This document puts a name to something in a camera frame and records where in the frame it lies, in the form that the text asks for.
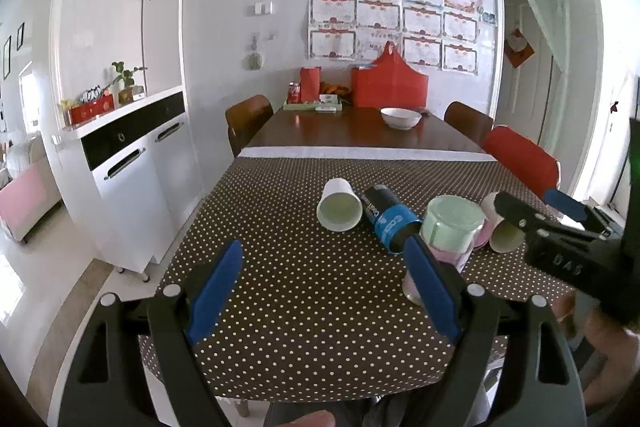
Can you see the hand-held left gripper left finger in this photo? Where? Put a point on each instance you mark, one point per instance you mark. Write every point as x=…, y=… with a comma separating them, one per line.
x=215, y=292

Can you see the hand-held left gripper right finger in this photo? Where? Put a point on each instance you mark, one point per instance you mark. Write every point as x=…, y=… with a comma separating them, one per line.
x=432, y=292

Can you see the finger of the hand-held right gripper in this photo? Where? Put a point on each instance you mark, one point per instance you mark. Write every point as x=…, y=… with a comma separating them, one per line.
x=565, y=205
x=520, y=212

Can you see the beige paper cup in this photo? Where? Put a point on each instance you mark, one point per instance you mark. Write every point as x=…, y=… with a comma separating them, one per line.
x=502, y=234

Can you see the green and pink cup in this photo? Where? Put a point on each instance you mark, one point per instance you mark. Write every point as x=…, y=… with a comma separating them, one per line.
x=450, y=227

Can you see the person's right forearm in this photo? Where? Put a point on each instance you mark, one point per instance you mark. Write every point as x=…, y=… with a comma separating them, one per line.
x=607, y=347

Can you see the pink plastic cup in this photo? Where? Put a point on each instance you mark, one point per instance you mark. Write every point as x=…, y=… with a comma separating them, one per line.
x=482, y=237

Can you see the black and blue cup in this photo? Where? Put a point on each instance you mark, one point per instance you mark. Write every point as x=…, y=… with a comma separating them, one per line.
x=387, y=219

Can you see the white paper cup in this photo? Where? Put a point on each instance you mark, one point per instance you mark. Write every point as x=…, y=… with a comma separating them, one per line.
x=340, y=209

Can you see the red chair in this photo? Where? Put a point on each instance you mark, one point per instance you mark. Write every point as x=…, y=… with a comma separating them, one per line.
x=522, y=159

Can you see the brown polka dot tablecloth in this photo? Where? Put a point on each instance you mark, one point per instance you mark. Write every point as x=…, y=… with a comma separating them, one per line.
x=310, y=307

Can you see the brown wooden chair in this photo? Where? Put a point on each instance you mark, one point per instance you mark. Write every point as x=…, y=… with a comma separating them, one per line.
x=247, y=114
x=467, y=119

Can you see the white sideboard cabinet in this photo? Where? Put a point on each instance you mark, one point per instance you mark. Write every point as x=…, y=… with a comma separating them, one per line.
x=135, y=187

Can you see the white bowl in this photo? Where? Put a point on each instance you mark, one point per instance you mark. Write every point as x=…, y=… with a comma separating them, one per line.
x=401, y=118

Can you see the red diamond door decoration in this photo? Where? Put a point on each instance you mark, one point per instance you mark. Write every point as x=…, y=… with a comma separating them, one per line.
x=519, y=49

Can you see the red gift bag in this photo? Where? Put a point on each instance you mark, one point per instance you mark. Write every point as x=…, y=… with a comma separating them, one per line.
x=390, y=84

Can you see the wooden dining table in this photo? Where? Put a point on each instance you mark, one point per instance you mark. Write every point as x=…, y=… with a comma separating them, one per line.
x=340, y=129

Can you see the green tray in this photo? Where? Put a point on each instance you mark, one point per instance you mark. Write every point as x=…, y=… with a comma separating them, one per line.
x=305, y=107

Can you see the pink and white sofa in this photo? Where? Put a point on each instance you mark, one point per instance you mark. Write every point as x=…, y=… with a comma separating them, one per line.
x=27, y=197

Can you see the red soda can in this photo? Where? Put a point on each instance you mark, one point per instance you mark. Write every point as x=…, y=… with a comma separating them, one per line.
x=294, y=93

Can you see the red box on sideboard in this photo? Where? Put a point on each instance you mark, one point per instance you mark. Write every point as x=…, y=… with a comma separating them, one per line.
x=92, y=111

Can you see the potted green plant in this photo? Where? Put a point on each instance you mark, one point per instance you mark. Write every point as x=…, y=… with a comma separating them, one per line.
x=126, y=77

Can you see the round hanging wall ornament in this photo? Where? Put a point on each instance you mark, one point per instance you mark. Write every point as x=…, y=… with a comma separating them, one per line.
x=253, y=61

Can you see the group of wall certificates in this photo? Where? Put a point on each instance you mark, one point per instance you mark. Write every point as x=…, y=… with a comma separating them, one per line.
x=375, y=17

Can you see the white light switch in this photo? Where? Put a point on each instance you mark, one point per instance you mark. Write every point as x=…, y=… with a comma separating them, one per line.
x=263, y=8

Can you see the small dark picture frame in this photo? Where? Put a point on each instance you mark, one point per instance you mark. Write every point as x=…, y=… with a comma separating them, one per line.
x=20, y=37
x=6, y=57

